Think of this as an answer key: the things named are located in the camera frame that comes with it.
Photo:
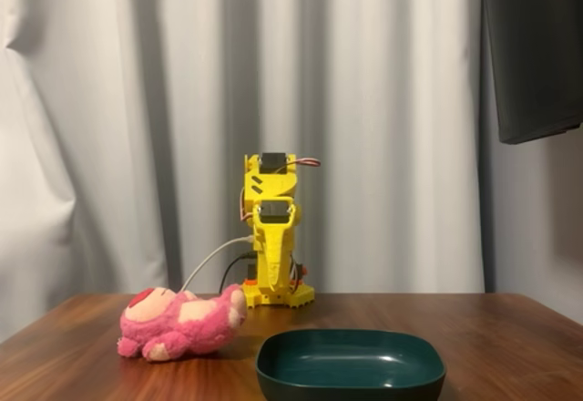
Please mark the white pleated curtain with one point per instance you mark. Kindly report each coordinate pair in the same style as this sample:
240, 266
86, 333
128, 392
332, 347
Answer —
387, 100

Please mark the pink strawberry bear plush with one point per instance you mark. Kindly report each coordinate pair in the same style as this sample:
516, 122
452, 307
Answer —
191, 328

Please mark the yellow gripper body black servo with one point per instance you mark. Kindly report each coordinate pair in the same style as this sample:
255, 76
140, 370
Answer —
274, 231

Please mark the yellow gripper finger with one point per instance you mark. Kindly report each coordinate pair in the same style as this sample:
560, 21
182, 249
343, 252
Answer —
289, 260
273, 250

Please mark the dark green bowl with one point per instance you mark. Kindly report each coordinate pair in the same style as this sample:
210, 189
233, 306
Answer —
346, 360

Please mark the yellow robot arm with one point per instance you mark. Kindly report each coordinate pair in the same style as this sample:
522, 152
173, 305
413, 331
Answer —
273, 185

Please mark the black monitor corner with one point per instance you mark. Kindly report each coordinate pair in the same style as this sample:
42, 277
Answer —
533, 54

